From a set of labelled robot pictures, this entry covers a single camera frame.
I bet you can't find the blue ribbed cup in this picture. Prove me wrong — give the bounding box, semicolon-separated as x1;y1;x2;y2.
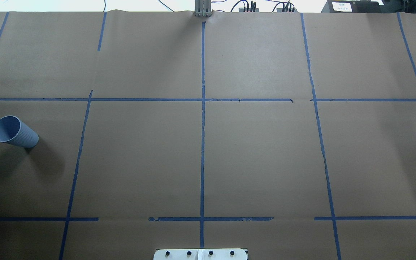
0;116;39;148

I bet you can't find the brown paper table cover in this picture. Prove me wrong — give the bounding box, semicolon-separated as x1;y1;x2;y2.
0;10;416;260

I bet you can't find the left black connector block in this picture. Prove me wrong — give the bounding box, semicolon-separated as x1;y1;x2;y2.
238;1;259;13

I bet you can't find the black connector block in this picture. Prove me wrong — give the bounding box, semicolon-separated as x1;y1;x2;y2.
274;1;297;13
238;1;259;13

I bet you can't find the right black connector block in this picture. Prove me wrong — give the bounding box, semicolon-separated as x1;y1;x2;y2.
274;1;297;13

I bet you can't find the black box with white label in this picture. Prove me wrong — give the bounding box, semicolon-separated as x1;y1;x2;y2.
321;0;381;13

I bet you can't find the aluminium frame post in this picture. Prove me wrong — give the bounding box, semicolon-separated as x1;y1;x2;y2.
194;0;212;17

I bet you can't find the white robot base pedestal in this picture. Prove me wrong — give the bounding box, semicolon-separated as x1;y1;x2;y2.
153;248;249;260

